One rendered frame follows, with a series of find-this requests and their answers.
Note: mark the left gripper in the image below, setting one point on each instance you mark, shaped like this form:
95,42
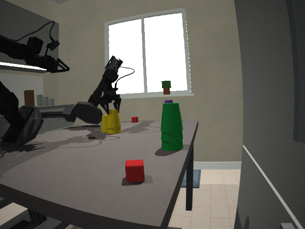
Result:
105,99

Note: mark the green cup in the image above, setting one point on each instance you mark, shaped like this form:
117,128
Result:
171,118
172,146
172,136

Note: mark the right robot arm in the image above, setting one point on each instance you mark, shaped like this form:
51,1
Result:
8,100

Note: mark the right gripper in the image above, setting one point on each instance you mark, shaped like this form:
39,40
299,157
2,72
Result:
49,64

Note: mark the red cube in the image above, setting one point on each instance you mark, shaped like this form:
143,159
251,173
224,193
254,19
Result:
134,171
134,119

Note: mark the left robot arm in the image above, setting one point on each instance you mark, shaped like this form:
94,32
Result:
111,73

